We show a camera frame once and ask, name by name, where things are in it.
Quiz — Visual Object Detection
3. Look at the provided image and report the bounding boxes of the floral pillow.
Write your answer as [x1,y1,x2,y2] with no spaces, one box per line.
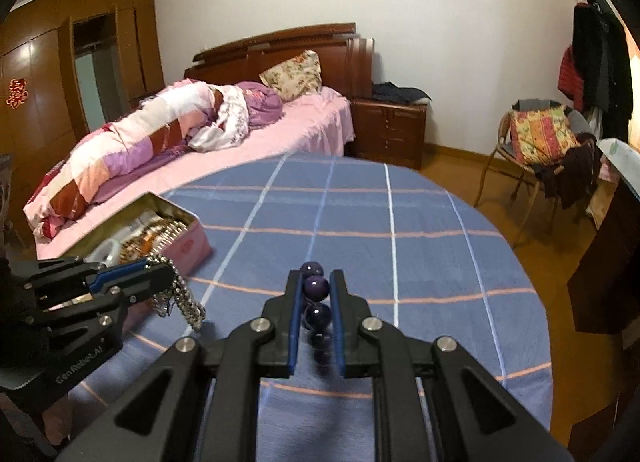
[258,49,324,103]

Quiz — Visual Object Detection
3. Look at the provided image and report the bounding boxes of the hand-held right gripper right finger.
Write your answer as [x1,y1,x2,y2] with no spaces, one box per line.
[330,268,576,462]

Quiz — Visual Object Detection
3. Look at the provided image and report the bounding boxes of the dark wooden cabinet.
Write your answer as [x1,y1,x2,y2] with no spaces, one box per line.
[567,176,640,334]

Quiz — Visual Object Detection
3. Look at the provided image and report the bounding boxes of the hanging dark clothes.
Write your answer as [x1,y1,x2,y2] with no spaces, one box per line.
[557,0,634,144]

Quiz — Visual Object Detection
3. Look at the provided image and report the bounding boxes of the blue checked tablecloth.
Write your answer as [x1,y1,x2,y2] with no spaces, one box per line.
[65,152,554,462]

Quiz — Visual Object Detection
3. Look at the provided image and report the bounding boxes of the dark garment on chair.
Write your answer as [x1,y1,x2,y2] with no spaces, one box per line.
[531,143,597,211]

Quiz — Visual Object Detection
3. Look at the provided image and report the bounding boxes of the pink bed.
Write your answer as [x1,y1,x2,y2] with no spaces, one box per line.
[34,86,357,263]

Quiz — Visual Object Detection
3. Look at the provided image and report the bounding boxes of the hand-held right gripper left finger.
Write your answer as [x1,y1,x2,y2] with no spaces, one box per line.
[55,268,304,462]

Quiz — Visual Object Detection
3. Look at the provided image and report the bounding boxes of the wooden nightstand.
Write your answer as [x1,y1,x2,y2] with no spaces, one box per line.
[346,96,429,171]

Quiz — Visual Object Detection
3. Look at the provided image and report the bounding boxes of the dark folded clothes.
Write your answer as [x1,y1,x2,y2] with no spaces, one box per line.
[371,82,431,104]

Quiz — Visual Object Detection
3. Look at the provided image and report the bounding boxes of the pearl necklace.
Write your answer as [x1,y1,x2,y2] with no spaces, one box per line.
[148,253,207,333]

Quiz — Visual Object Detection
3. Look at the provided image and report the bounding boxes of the metal frame chair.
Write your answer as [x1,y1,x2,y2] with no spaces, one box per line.
[472,98,597,249]

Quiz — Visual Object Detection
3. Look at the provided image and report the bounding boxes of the white lace cloth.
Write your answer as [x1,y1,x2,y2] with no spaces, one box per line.
[187,86,251,153]

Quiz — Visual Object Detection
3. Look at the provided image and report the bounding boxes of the pink patchwork quilt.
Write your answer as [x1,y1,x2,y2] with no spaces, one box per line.
[23,81,223,240]

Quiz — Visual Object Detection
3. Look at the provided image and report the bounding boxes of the amber bead string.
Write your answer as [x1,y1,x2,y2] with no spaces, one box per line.
[120,222,193,263]

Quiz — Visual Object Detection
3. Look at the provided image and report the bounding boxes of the pale white board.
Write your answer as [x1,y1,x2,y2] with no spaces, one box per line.
[595,138,640,204]

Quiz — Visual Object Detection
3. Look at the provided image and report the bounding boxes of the wooden wardrobe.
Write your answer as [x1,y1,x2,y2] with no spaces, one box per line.
[0,0,167,248]

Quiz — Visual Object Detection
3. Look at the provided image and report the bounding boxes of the purple bead bracelet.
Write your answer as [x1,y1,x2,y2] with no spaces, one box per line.
[298,261,334,369]

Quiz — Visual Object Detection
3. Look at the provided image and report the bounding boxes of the red paper decoration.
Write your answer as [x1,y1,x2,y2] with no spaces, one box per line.
[6,79,29,109]

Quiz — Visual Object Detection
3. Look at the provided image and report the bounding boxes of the purple blanket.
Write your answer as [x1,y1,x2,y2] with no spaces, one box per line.
[235,81,287,129]

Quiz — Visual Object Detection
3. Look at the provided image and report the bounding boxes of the pink tin box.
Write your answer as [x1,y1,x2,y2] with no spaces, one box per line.
[59,192,214,279]

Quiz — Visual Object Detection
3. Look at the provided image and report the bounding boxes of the wooden headboard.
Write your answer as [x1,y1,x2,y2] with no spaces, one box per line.
[183,23,376,99]

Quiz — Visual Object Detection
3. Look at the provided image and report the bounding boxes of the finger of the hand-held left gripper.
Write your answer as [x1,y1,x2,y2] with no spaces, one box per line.
[35,264,174,315]
[22,256,153,299]

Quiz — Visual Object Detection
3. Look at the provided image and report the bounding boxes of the yellow patterned cushion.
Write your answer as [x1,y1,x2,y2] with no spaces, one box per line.
[506,106,582,166]

